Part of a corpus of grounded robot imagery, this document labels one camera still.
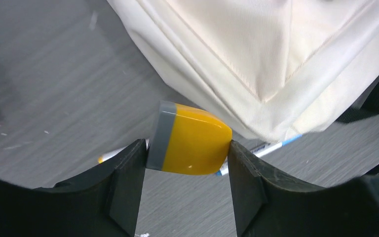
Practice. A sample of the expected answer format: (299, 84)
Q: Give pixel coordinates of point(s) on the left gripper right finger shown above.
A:
(269, 202)

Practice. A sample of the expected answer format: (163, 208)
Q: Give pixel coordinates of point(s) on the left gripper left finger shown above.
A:
(100, 202)

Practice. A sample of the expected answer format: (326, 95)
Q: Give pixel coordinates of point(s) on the white marker blue cap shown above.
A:
(259, 152)

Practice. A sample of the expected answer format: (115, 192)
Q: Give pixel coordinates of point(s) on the yellow pencil sharpener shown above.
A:
(188, 141)

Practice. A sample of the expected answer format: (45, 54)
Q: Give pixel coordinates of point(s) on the beige canvas backpack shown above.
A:
(270, 69)

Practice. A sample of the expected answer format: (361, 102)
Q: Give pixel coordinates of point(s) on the white marker yellow cap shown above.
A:
(111, 154)

